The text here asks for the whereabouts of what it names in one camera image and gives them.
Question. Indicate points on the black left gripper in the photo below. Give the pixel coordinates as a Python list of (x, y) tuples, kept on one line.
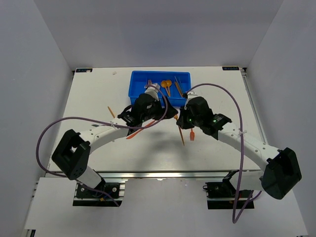
[(162, 111)]

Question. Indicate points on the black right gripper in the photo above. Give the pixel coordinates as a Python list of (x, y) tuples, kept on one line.
[(181, 122)]

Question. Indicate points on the red-orange fork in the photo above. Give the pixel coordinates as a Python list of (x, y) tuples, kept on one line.
[(192, 135)]

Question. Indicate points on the orange spoon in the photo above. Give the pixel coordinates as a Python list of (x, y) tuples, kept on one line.
[(169, 83), (164, 84)]

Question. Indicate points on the red-orange plastic knife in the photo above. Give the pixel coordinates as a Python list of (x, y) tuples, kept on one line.
[(138, 131)]

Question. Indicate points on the orange plastic knife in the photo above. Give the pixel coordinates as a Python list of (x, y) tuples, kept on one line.
[(111, 112)]

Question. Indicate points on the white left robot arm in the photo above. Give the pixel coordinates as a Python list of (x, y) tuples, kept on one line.
[(72, 152)]

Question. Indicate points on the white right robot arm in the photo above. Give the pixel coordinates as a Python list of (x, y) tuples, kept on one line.
[(279, 169)]

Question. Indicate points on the blue divided plastic bin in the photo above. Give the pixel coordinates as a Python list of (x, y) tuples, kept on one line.
[(139, 79)]

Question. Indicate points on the right table label sticker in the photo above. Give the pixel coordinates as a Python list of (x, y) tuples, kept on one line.
[(228, 68)]

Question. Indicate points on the table label sticker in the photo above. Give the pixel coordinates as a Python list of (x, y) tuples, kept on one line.
[(228, 68), (84, 70)]

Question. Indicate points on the left table label sticker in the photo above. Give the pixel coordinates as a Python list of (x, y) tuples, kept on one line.
[(84, 70)]

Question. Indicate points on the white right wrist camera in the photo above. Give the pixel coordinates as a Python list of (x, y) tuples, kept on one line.
[(190, 95)]

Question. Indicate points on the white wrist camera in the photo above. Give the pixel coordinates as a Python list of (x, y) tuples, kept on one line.
[(153, 91), (190, 95)]

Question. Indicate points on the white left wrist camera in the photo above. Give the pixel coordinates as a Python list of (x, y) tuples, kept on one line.
[(153, 91)]

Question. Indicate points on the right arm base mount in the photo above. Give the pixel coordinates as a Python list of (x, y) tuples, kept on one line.
[(221, 195)]

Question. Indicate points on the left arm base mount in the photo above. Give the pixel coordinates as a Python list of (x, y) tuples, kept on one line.
[(111, 195)]

